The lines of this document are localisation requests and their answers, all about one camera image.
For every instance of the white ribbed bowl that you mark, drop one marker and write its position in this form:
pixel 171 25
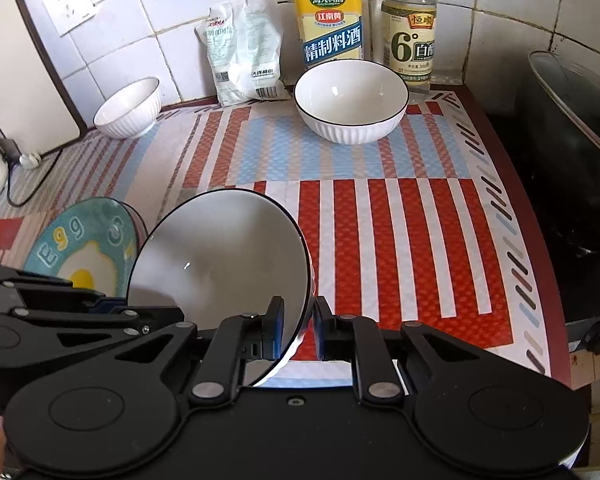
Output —
pixel 220 250
pixel 127 107
pixel 351 100

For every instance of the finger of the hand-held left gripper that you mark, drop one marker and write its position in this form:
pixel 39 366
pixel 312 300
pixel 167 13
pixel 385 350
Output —
pixel 55 285
pixel 150 316

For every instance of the white cutting board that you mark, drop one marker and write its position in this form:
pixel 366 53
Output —
pixel 20 75

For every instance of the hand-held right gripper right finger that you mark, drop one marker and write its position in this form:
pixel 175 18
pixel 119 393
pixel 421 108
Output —
pixel 321 332

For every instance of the white salt bag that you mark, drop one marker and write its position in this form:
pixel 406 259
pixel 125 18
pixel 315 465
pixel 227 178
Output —
pixel 245 55

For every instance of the cooking wine bottle yellow label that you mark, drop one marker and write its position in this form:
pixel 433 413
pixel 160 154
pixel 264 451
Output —
pixel 330 20

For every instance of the black pot with glass lid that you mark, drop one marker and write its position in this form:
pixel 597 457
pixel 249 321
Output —
pixel 575 150

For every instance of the white power plug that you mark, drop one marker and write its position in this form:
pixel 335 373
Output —
pixel 29 160

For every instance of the blue fried egg plate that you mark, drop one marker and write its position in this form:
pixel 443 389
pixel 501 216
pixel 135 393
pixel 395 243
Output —
pixel 80 255

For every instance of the black gas stove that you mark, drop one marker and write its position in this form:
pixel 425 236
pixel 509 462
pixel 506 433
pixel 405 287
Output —
pixel 580 290

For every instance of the white wall socket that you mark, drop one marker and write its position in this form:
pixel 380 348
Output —
pixel 70 2

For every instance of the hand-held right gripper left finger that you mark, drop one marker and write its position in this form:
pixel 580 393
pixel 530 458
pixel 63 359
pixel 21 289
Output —
pixel 280 330

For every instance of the vinegar bottle yellow cap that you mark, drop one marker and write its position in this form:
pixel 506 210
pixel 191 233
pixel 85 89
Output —
pixel 410 35

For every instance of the patterned table mat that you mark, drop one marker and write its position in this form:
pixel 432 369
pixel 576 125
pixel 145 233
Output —
pixel 380 235

